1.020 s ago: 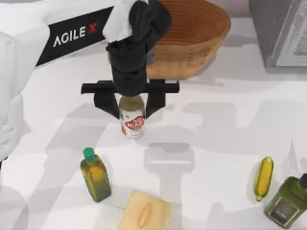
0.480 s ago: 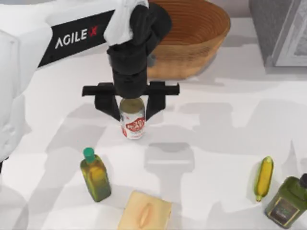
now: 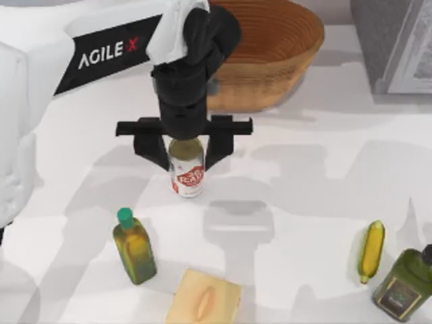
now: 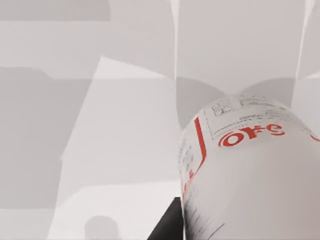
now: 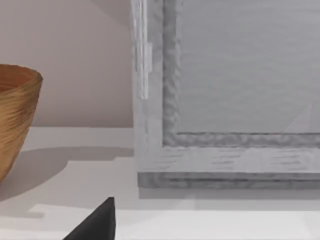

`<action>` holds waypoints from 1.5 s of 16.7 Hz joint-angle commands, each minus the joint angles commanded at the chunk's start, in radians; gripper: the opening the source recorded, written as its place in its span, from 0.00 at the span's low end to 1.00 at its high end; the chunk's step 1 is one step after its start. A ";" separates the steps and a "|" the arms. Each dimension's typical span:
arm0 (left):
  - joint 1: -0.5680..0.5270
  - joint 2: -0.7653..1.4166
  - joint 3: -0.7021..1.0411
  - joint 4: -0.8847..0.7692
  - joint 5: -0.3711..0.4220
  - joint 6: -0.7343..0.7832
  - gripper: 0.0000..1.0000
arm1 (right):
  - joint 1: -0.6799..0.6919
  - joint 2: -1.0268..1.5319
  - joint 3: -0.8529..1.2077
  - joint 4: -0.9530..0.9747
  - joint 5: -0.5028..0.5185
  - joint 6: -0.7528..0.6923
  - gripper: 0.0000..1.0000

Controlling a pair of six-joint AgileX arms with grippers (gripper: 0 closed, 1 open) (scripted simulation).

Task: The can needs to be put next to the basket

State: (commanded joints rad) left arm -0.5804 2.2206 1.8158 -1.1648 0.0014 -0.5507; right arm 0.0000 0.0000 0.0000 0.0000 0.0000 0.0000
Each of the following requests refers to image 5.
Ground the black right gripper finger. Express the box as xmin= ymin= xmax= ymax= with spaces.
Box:
xmin=61 ymin=196 xmax=117 ymax=240

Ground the brown woven basket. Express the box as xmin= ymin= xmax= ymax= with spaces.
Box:
xmin=0 ymin=63 xmax=44 ymax=185

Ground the grey cabinet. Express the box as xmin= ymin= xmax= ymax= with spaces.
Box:
xmin=130 ymin=0 xmax=320 ymax=190

